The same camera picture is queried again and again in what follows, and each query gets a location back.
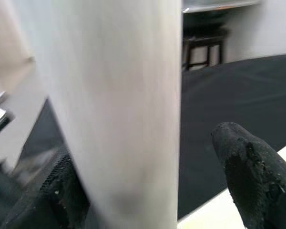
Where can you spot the black stool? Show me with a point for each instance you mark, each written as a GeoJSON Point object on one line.
{"type": "Point", "coordinates": [205, 35]}

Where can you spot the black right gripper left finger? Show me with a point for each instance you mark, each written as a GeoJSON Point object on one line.
{"type": "Point", "coordinates": [57, 205]}

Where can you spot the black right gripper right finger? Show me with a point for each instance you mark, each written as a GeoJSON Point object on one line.
{"type": "Point", "coordinates": [252, 181]}

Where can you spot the white plastic table top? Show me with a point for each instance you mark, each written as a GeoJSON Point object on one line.
{"type": "Point", "coordinates": [212, 214]}

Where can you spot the clear tape strip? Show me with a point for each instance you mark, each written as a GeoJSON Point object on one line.
{"type": "Point", "coordinates": [31, 164]}

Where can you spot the black tablecloth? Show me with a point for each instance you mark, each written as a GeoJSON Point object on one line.
{"type": "Point", "coordinates": [228, 95]}

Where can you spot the white plastic table leg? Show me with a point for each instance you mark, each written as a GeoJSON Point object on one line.
{"type": "Point", "coordinates": [109, 95]}

